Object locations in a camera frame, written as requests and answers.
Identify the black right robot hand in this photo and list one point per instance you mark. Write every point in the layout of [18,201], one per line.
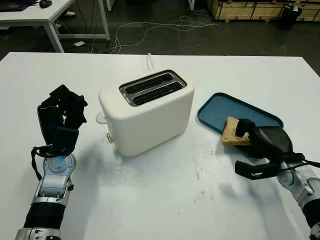
[270,142]

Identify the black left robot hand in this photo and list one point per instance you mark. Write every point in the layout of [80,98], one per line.
[50,120]

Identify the slice of brown bread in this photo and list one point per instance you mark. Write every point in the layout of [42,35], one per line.
[230,135]

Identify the cream two-slot toaster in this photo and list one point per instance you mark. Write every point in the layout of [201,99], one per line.
[150,120]

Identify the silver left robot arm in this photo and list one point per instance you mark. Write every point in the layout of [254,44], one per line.
[53,180]

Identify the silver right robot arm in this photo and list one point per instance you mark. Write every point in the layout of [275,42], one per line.
[305,185]

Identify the blue plastic tray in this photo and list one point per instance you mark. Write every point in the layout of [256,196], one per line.
[215,112]

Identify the white paper scrap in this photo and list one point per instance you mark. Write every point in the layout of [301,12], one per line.
[79,43]

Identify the white office desk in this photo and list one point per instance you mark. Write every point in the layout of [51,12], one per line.
[30,15]

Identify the white shoe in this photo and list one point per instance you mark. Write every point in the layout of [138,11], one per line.
[68,13]

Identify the black computer mouse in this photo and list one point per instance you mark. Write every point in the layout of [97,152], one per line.
[45,3]

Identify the black waste bin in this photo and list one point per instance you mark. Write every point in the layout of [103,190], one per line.
[288,18]

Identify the wooden crate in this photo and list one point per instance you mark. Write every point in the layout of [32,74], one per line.
[237,10]

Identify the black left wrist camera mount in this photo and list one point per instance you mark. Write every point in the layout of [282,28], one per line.
[65,140]

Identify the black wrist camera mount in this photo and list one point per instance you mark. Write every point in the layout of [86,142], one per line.
[65,140]
[250,171]

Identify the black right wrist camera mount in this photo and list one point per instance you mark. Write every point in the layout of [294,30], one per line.
[250,171]

